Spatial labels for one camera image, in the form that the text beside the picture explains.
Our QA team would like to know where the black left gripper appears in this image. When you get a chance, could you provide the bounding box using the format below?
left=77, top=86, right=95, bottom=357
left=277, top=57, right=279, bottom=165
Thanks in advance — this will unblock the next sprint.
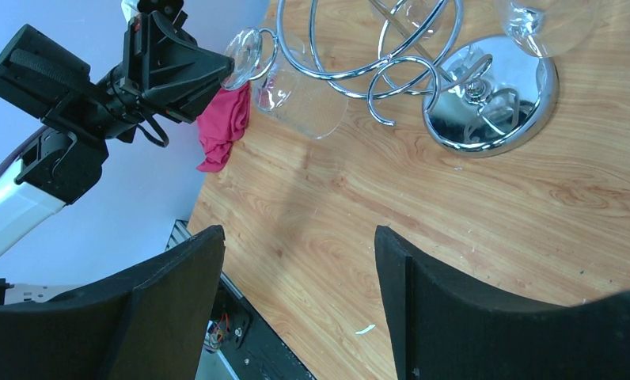
left=96, top=10, right=234, bottom=147

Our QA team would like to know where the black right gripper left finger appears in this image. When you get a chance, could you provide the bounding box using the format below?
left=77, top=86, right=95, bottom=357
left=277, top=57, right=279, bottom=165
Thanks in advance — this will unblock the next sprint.
left=0, top=226, right=225, bottom=379

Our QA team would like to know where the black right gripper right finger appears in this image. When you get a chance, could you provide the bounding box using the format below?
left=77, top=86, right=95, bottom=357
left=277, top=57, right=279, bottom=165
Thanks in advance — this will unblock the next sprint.
left=374, top=226, right=630, bottom=379

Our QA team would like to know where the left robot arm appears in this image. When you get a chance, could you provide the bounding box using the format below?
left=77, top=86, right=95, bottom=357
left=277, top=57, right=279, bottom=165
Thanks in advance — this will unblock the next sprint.
left=0, top=6, right=234, bottom=256

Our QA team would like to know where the chrome wine glass rack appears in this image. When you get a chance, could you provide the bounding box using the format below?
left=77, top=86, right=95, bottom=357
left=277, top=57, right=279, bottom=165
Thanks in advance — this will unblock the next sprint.
left=268, top=1, right=560, bottom=158

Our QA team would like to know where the pink cloth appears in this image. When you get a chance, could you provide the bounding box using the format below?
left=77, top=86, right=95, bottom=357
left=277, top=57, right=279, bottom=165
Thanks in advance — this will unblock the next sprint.
left=196, top=82, right=250, bottom=173

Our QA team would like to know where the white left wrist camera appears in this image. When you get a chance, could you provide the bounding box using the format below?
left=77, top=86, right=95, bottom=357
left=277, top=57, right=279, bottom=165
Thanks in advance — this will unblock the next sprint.
left=120, top=0, right=184, bottom=23

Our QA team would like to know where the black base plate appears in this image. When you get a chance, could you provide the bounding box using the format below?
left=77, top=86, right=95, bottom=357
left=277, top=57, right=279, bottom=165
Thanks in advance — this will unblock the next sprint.
left=204, top=277, right=315, bottom=380

